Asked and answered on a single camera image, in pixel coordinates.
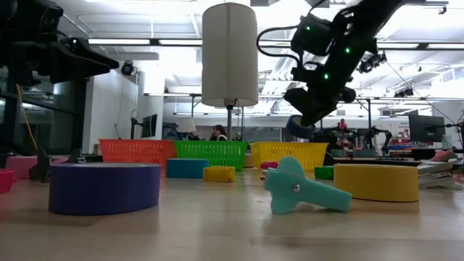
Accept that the black computer monitor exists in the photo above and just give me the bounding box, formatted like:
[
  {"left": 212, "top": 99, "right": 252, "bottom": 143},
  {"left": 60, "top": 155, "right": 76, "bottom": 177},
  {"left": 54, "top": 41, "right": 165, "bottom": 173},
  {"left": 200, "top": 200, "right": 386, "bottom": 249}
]
[{"left": 408, "top": 114, "right": 446, "bottom": 143}]

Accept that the long ceiling light strip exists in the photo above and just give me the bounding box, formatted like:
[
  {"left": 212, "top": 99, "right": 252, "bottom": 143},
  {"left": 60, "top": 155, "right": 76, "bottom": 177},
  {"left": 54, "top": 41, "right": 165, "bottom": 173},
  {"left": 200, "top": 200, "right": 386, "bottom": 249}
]
[
  {"left": 376, "top": 42, "right": 464, "bottom": 51},
  {"left": 88, "top": 38, "right": 203, "bottom": 47}
]

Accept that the white cylindrical table lamp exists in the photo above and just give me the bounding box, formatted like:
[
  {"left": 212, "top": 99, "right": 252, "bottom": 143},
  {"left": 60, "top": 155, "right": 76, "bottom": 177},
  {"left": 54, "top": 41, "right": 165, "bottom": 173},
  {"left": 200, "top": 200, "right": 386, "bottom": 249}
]
[{"left": 201, "top": 2, "right": 260, "bottom": 169}]

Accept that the pink tape roll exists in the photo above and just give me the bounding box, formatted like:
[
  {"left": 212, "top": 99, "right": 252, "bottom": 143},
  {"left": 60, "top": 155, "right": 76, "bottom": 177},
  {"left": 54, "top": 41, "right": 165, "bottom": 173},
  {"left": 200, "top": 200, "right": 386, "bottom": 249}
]
[{"left": 5, "top": 155, "right": 70, "bottom": 180}]

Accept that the yellow mini stapler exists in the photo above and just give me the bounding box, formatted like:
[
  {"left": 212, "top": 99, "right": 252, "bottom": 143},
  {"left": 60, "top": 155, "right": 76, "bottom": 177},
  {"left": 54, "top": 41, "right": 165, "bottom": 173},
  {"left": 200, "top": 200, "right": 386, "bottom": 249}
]
[{"left": 202, "top": 165, "right": 236, "bottom": 183}]

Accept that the black monitor on arm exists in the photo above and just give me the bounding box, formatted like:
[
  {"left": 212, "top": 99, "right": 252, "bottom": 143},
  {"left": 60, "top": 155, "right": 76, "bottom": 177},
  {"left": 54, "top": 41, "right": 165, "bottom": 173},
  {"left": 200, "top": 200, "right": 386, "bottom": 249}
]
[{"left": 140, "top": 114, "right": 159, "bottom": 138}]

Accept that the green plastic basket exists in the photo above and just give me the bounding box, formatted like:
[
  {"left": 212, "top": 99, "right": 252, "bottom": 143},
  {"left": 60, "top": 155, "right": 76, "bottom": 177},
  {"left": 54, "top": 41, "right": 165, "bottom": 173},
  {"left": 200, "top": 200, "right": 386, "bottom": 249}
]
[{"left": 174, "top": 140, "right": 249, "bottom": 172}]

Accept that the person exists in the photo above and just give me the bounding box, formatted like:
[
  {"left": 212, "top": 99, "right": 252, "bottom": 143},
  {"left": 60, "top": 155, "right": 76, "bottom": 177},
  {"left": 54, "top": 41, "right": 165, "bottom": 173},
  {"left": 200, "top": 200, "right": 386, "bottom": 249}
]
[{"left": 209, "top": 124, "right": 228, "bottom": 141}]

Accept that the green mini stapler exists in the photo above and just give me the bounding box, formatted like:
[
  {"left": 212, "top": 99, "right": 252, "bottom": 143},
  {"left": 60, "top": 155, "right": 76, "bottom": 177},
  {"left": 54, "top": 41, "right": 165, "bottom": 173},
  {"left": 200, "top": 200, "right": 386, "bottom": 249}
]
[{"left": 314, "top": 165, "right": 335, "bottom": 181}]

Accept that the purple tape roll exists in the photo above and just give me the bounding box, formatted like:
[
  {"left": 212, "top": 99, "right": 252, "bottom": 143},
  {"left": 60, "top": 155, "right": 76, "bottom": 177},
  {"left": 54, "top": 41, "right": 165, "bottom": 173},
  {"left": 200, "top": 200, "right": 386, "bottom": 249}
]
[{"left": 48, "top": 162, "right": 162, "bottom": 217}]

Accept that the light blue tape roll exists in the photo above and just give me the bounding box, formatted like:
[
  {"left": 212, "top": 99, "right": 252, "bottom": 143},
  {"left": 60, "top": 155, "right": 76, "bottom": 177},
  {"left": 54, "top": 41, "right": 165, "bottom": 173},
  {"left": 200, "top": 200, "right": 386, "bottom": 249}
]
[{"left": 165, "top": 158, "right": 210, "bottom": 179}]

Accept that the yellow tape roll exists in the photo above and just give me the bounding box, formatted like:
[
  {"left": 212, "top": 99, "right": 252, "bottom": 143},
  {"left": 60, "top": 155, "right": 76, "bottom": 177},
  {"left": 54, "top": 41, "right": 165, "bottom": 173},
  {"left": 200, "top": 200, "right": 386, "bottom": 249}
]
[{"left": 333, "top": 163, "right": 421, "bottom": 203}]

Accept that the yellow cable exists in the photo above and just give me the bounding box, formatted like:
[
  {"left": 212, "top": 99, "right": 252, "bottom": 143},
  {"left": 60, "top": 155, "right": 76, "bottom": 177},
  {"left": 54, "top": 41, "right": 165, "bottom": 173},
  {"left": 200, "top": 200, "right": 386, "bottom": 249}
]
[{"left": 15, "top": 84, "right": 38, "bottom": 150}]

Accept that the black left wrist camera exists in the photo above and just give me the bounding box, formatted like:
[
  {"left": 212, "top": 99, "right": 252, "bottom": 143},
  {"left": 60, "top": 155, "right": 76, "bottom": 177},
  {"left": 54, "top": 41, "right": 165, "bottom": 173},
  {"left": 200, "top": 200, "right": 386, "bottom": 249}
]
[{"left": 34, "top": 0, "right": 65, "bottom": 36}]

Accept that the yellow plastic basket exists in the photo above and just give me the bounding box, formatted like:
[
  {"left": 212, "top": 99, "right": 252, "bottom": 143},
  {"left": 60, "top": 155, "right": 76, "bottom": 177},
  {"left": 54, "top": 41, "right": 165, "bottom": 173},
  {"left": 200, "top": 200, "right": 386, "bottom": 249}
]
[{"left": 249, "top": 141, "right": 329, "bottom": 172}]

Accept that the orange plastic basket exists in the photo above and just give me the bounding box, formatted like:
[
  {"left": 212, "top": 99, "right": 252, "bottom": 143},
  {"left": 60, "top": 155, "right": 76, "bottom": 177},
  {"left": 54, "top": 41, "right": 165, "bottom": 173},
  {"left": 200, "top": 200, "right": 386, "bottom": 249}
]
[{"left": 99, "top": 138, "right": 178, "bottom": 171}]

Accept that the teal staple remover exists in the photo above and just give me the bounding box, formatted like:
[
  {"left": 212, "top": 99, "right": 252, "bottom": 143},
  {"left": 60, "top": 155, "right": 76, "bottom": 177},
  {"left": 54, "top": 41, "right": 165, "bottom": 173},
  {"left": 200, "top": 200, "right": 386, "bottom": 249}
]
[{"left": 260, "top": 156, "right": 353, "bottom": 215}]

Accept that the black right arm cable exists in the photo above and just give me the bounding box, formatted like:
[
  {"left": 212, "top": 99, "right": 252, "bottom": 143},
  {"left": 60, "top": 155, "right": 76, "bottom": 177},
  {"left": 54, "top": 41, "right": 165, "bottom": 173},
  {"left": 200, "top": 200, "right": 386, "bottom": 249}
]
[{"left": 256, "top": 24, "right": 302, "bottom": 62}]

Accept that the pink silver staple remover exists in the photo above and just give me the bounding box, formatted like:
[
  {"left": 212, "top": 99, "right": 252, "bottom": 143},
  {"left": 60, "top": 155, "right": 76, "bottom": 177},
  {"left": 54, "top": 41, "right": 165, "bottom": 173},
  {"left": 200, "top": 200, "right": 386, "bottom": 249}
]
[{"left": 416, "top": 149, "right": 464, "bottom": 191}]

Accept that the black ceiling spotlight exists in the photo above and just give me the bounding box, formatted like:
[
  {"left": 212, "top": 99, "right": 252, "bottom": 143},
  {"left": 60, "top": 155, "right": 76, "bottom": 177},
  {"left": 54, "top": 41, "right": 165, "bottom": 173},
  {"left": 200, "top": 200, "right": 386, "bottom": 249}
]
[
  {"left": 120, "top": 60, "right": 136, "bottom": 77},
  {"left": 357, "top": 51, "right": 388, "bottom": 75}
]

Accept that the dark blue tape roll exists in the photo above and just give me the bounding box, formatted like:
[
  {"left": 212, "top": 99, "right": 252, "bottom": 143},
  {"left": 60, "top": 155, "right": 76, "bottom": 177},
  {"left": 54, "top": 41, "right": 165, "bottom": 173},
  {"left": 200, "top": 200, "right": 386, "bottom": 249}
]
[{"left": 285, "top": 114, "right": 317, "bottom": 141}]

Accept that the small white lamp shade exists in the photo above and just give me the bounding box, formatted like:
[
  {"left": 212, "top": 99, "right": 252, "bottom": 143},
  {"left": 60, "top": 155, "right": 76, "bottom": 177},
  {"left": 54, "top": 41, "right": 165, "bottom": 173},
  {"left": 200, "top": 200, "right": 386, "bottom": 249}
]
[{"left": 176, "top": 117, "right": 197, "bottom": 134}]

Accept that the black aluminium rig frame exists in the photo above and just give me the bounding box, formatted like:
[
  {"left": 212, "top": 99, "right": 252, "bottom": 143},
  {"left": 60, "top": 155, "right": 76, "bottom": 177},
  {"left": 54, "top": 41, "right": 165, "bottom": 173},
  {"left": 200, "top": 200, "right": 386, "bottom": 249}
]
[{"left": 331, "top": 155, "right": 423, "bottom": 167}]

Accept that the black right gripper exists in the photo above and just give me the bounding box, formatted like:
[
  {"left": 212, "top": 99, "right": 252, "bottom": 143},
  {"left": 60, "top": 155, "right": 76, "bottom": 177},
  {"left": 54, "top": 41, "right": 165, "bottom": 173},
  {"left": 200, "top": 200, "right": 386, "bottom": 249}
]
[{"left": 284, "top": 77, "right": 358, "bottom": 128}]

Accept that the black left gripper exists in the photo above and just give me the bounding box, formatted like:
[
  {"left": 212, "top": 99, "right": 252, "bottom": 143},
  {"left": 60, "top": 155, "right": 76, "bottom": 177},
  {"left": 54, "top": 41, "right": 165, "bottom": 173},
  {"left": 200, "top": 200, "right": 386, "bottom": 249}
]
[{"left": 9, "top": 37, "right": 120, "bottom": 87}]

